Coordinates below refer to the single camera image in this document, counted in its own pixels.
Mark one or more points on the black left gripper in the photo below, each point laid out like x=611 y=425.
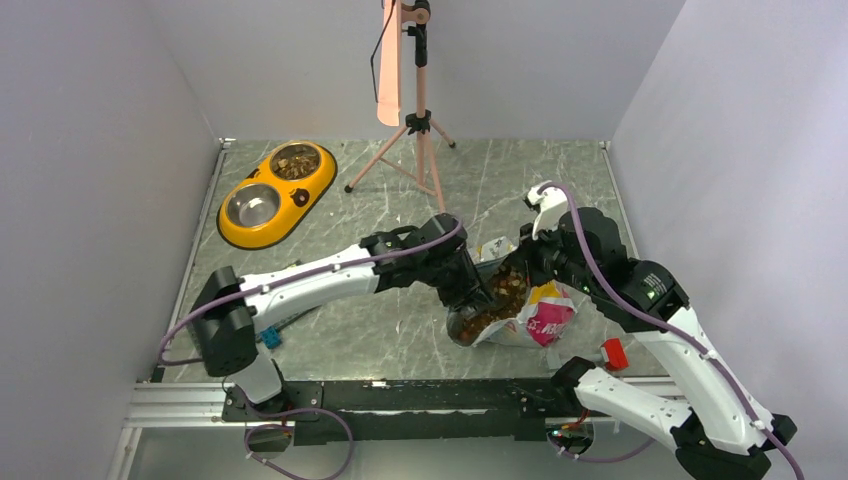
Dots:
x=469 y=294

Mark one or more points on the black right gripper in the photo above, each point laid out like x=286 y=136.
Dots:
x=528 y=249

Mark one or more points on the pet food bag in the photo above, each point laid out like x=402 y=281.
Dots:
x=547 y=310

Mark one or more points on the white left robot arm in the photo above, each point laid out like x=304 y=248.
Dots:
x=231 y=310

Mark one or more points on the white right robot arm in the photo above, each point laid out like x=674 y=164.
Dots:
x=718 y=430

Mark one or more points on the pet food kibble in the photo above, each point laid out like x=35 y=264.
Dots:
x=509 y=287

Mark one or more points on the yellow double pet bowl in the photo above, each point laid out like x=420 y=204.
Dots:
x=263 y=209

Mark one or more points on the red clamp block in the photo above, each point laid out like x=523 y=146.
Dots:
x=614 y=357

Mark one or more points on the pink tripod stand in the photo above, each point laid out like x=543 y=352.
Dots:
x=415 y=16

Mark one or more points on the kibble in far bowl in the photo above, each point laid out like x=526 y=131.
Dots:
x=295 y=162

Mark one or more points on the blue building brick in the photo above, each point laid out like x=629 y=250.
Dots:
x=270 y=338

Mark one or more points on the pink light panel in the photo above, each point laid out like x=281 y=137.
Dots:
x=385 y=66

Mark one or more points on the grey building baseplate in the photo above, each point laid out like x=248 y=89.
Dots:
x=278 y=324

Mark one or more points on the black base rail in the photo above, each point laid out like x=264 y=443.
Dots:
x=335 y=411

